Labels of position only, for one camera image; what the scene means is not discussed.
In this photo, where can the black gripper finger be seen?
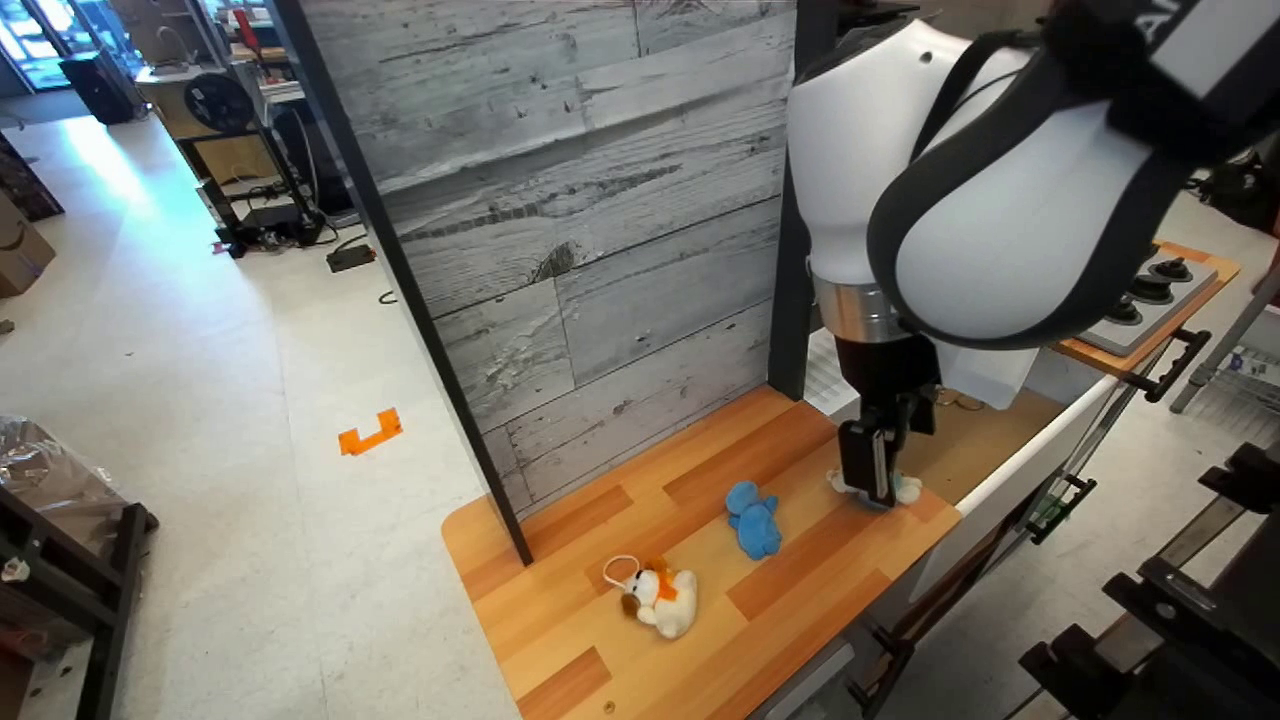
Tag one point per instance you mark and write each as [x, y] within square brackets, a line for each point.
[859, 464]
[891, 464]

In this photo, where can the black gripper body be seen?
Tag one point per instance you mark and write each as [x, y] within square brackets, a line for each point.
[885, 380]

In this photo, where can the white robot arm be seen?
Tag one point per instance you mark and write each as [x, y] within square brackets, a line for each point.
[985, 244]

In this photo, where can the small black floor object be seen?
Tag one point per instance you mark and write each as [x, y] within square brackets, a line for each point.
[351, 252]

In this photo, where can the white printed sheet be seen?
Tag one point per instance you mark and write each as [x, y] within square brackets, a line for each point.
[832, 380]

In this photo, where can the black vertical column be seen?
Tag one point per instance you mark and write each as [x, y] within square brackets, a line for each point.
[790, 327]

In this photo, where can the blue plush toy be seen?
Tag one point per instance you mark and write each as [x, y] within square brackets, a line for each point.
[755, 522]

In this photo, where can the white grooved tray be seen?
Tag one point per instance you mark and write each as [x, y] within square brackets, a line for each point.
[1032, 461]

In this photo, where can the white orange plush toy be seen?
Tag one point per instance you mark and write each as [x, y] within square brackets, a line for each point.
[660, 603]

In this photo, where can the wooden toy stove top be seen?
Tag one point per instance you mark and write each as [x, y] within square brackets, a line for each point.
[1152, 303]

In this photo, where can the black metal stand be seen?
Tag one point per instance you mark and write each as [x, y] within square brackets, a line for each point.
[1175, 613]

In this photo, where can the grey wood backdrop panel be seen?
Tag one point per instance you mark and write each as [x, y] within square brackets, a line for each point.
[587, 225]

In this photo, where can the orange floor marker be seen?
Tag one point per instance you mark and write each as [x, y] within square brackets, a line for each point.
[368, 432]

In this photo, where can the background storage shelves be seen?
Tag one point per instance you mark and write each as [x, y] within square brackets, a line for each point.
[213, 93]

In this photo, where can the dark low furniture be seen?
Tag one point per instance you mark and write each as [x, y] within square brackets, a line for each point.
[63, 560]

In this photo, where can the cardboard box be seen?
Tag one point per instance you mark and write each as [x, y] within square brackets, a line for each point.
[20, 252]

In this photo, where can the black slanted frame post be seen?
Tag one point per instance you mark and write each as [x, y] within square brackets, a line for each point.
[403, 283]

